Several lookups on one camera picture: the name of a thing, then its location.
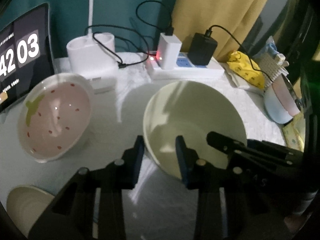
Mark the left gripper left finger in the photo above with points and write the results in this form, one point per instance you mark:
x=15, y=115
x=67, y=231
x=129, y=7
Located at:
x=70, y=214

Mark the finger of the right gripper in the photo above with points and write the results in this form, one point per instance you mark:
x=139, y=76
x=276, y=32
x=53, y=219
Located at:
x=263, y=153

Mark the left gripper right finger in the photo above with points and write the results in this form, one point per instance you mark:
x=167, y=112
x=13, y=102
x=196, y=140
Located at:
x=214, y=185

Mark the cream bowl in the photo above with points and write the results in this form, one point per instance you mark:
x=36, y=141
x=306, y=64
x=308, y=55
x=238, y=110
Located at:
x=192, y=110

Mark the beige round plate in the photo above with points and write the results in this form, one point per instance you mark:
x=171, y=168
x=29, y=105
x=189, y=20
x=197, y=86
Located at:
x=25, y=204

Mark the pink strawberry bowl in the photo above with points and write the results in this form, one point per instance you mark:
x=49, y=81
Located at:
x=54, y=116

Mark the yellow tissue box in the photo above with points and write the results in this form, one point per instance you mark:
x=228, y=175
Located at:
x=294, y=133

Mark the light blue bowl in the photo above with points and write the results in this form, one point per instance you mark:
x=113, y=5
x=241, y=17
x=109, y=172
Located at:
x=274, y=108

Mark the white basket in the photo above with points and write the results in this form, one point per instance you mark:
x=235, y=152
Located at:
x=273, y=66

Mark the yellow snack packet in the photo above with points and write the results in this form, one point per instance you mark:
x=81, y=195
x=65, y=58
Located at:
x=246, y=68

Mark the white power strip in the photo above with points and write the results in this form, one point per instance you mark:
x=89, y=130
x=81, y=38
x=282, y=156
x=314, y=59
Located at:
x=184, y=69

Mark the black charger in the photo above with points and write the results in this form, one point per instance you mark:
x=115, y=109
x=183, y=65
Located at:
x=201, y=49

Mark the white charger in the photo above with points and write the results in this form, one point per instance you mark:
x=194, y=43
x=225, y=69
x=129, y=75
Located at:
x=168, y=51

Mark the yellow curtain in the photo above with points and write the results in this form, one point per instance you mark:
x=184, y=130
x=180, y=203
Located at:
x=231, y=21

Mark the white desk lamp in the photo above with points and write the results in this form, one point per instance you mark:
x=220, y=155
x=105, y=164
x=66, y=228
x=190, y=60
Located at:
x=93, y=55

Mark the tablet showing clock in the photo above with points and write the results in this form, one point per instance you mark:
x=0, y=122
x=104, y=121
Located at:
x=26, y=54

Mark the teal curtain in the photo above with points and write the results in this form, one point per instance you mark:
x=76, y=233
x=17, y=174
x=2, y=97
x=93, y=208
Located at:
x=69, y=18

